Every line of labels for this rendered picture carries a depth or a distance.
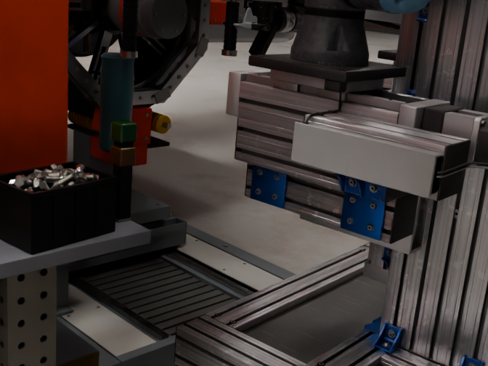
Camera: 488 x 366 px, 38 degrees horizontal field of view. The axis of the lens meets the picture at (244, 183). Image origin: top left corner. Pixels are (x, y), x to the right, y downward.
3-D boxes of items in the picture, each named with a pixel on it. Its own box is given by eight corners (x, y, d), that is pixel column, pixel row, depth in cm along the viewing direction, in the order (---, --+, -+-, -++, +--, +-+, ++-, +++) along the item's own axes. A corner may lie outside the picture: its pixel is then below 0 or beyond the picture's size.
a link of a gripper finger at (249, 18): (234, 6, 192) (252, 6, 200) (232, 28, 194) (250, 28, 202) (243, 7, 191) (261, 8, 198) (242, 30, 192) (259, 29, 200)
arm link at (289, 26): (274, 30, 217) (295, 33, 212) (265, 30, 213) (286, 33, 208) (277, 6, 215) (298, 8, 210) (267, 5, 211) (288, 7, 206)
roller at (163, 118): (120, 116, 237) (121, 99, 235) (176, 134, 217) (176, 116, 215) (106, 118, 233) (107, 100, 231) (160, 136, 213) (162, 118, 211)
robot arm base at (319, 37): (382, 64, 138) (389, 13, 135) (340, 67, 127) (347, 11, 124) (318, 54, 147) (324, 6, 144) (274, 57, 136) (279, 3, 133)
